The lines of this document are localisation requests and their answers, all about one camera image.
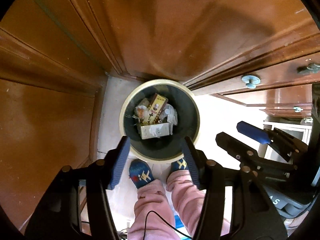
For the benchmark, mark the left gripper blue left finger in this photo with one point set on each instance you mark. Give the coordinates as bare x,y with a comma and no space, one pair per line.
116,159

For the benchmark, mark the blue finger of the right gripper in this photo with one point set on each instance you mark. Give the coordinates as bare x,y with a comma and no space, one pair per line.
246,155
257,134

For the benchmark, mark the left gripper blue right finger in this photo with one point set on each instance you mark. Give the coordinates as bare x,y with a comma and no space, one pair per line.
196,161

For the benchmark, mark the small white bottle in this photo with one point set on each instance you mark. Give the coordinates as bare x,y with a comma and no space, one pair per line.
166,111

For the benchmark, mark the white paper wrapper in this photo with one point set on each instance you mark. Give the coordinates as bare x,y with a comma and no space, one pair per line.
142,110

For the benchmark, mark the yellow red box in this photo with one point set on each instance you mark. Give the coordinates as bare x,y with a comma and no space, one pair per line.
154,110

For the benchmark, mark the pale yellow carton box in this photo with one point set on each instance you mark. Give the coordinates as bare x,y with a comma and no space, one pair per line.
155,130

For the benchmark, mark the white plastic bag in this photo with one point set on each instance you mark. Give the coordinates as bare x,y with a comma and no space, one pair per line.
172,118

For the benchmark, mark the round beige trash bin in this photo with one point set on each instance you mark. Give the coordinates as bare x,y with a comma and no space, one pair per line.
164,149

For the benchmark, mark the right blue patterned slipper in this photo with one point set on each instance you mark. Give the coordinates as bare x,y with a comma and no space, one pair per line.
179,168

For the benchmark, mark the blue patterned slipper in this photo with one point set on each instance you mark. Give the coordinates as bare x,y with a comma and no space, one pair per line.
140,173
179,168

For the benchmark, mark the left blue patterned slipper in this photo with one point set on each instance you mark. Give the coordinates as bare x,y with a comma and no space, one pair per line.
140,173

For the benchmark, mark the pink trousers legs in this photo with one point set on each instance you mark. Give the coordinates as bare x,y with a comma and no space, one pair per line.
153,213

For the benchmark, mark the brown wooden cabinet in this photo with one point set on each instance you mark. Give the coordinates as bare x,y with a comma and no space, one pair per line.
57,56

